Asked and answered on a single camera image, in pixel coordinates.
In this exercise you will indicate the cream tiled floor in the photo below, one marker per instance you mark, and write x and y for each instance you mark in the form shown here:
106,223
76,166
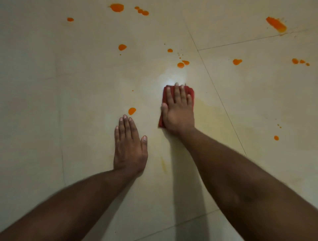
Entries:
49,99

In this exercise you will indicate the person's right hand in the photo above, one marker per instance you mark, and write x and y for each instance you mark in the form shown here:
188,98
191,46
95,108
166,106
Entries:
179,116

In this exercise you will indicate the red cloth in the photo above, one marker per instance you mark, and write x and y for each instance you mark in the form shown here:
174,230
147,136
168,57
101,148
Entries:
190,91

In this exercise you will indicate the orange liquid spill drops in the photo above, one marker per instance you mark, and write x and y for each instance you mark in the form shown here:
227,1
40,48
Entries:
116,7

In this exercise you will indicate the person's right forearm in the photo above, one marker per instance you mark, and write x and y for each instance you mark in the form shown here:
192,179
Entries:
248,186

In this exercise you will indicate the person's left hand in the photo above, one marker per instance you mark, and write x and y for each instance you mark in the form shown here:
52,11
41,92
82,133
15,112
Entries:
129,154

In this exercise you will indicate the person's left forearm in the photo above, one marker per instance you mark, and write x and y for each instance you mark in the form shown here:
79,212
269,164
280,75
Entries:
62,211

